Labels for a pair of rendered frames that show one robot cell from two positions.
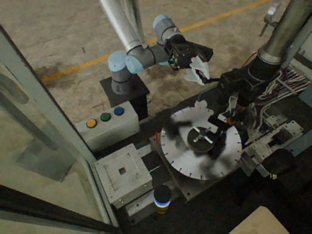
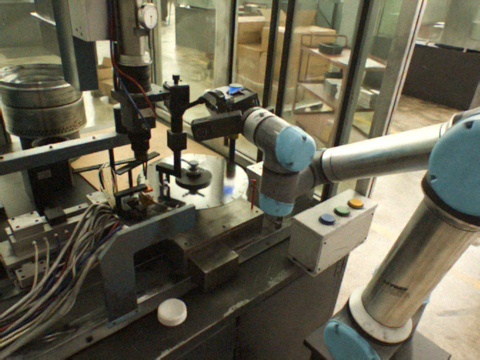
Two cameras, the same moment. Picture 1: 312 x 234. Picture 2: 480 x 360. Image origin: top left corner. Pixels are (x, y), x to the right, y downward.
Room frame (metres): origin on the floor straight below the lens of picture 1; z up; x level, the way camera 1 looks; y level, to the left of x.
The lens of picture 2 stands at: (1.34, -0.29, 1.52)
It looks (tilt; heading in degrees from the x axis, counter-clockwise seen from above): 30 degrees down; 166
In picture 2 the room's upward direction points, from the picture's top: 4 degrees clockwise
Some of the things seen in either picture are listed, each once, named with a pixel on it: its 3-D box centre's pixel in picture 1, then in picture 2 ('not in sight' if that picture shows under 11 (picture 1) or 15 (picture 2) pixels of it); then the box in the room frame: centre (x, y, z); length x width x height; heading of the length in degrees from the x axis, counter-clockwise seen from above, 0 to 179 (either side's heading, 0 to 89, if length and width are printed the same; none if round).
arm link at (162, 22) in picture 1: (165, 29); (284, 144); (0.71, -0.05, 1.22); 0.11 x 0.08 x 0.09; 20
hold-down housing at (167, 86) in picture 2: (225, 92); (176, 113); (0.41, -0.23, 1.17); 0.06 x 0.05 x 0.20; 110
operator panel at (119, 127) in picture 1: (109, 127); (333, 229); (0.49, 0.23, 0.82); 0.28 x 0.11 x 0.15; 119
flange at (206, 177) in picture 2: (201, 138); (193, 174); (0.35, -0.18, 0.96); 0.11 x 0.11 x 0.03
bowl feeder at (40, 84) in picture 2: not in sight; (46, 117); (-0.24, -0.71, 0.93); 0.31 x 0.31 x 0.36
